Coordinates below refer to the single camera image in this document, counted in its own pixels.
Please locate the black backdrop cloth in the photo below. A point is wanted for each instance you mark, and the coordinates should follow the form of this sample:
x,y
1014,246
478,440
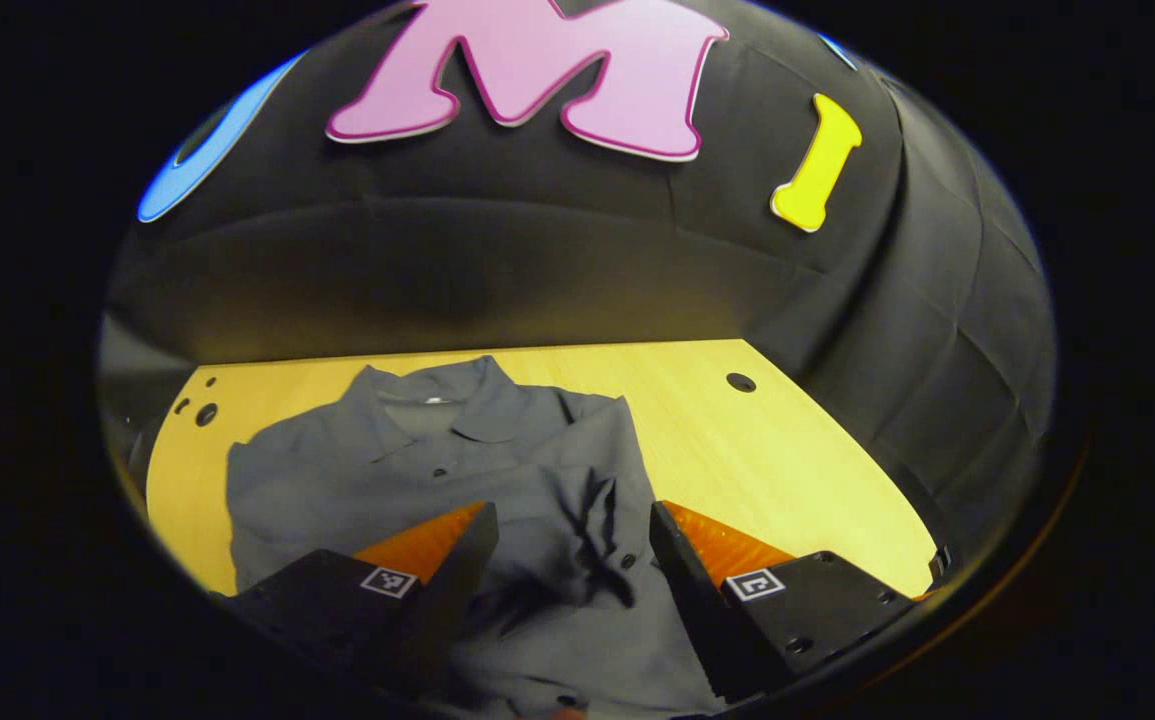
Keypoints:
x,y
537,270

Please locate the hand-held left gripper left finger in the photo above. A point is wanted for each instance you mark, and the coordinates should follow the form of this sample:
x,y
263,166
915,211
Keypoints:
x,y
442,600

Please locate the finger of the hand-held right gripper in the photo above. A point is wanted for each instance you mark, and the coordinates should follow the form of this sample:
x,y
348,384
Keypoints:
x,y
941,565

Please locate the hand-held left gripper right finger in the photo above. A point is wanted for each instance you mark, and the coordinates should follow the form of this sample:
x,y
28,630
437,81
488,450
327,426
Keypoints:
x,y
687,600

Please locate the grey collared shirt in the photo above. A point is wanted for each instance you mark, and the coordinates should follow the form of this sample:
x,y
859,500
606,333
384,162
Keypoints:
x,y
497,470

